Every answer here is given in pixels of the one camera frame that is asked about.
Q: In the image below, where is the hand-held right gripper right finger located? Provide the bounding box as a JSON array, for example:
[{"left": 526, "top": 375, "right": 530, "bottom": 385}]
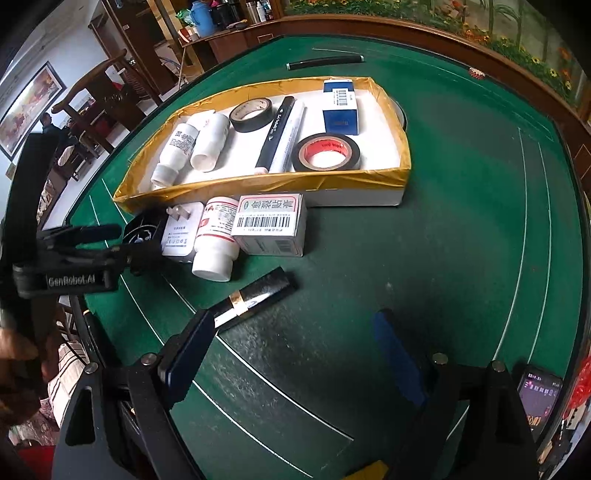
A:
[{"left": 372, "top": 308, "right": 541, "bottom": 480}]

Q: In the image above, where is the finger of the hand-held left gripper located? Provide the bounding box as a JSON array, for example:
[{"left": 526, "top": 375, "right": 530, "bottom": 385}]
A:
[
  {"left": 36, "top": 224, "right": 123, "bottom": 254},
  {"left": 102, "top": 244, "right": 163, "bottom": 277}
]

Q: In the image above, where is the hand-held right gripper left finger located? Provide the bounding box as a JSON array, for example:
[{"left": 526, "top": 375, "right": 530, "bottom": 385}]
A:
[{"left": 51, "top": 308, "right": 218, "bottom": 480}]

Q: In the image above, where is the black plastic holder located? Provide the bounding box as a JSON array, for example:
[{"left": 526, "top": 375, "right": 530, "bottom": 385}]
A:
[{"left": 121, "top": 210, "right": 169, "bottom": 259}]

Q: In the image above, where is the black lipstick gold band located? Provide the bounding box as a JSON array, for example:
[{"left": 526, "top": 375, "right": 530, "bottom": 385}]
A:
[{"left": 213, "top": 267, "right": 298, "bottom": 330}]

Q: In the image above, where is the white bottle grey label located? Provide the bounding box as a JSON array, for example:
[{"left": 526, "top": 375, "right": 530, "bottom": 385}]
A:
[{"left": 150, "top": 122, "right": 200, "bottom": 189}]

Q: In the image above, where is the white bottle green print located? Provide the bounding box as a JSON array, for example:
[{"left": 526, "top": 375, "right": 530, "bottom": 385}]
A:
[{"left": 190, "top": 112, "right": 230, "bottom": 172}]

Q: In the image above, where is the white marker pen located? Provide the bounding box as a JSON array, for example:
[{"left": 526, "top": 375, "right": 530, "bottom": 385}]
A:
[{"left": 269, "top": 102, "right": 306, "bottom": 174}]

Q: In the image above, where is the black tape roll red core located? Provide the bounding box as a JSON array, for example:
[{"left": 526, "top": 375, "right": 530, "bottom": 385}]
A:
[{"left": 292, "top": 134, "right": 362, "bottom": 173}]

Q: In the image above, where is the white tray with gold edge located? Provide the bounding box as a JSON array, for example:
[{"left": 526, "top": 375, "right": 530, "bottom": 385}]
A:
[{"left": 113, "top": 76, "right": 413, "bottom": 214}]

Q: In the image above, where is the blue and white box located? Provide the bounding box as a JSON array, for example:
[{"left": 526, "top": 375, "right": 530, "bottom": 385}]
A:
[{"left": 322, "top": 78, "right": 360, "bottom": 136}]

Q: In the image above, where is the person's left hand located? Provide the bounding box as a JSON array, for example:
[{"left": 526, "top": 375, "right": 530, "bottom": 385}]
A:
[{"left": 0, "top": 327, "right": 62, "bottom": 418}]

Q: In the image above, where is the large white power adapter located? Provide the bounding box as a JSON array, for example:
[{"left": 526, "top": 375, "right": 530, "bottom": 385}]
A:
[{"left": 161, "top": 202, "right": 206, "bottom": 264}]

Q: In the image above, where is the white bottle red label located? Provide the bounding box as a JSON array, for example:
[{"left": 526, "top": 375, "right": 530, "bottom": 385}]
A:
[{"left": 191, "top": 196, "right": 242, "bottom": 282}]

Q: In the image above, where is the striped white cloth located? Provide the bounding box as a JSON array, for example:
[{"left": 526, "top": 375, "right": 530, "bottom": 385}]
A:
[{"left": 46, "top": 339, "right": 90, "bottom": 428}]

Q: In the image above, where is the white box with barcode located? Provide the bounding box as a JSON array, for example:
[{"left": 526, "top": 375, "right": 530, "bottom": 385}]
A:
[{"left": 231, "top": 193, "right": 308, "bottom": 258}]

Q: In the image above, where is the black smartphone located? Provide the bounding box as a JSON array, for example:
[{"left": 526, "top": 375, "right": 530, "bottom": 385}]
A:
[{"left": 516, "top": 364, "right": 565, "bottom": 444}]

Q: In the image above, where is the wooden chair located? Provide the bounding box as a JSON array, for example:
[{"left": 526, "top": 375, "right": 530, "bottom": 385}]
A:
[{"left": 51, "top": 48, "right": 162, "bottom": 153}]

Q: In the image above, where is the black marker pen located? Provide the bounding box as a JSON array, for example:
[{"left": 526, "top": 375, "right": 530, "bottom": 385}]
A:
[{"left": 255, "top": 96, "right": 296, "bottom": 175}]

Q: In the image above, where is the red garment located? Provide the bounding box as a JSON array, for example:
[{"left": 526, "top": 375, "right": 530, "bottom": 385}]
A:
[{"left": 18, "top": 440, "right": 58, "bottom": 480}]

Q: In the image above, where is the wooden desk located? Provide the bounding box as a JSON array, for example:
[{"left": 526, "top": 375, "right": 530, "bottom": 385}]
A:
[{"left": 180, "top": 18, "right": 287, "bottom": 75}]

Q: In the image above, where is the blue jug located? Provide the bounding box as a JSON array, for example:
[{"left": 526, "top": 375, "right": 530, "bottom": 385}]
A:
[{"left": 189, "top": 0, "right": 215, "bottom": 38}]

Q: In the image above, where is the round metal table insert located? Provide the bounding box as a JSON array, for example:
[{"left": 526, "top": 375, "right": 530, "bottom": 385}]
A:
[{"left": 388, "top": 95, "right": 409, "bottom": 132}]

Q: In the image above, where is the black rod with pale end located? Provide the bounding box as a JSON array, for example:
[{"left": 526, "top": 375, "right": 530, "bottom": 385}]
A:
[{"left": 286, "top": 53, "right": 365, "bottom": 71}]

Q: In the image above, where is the flower painted panel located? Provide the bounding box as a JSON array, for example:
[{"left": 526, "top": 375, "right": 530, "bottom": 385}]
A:
[{"left": 286, "top": 0, "right": 591, "bottom": 121}]

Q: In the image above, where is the framed wall painting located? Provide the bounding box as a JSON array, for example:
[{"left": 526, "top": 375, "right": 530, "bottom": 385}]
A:
[{"left": 0, "top": 60, "right": 68, "bottom": 162}]

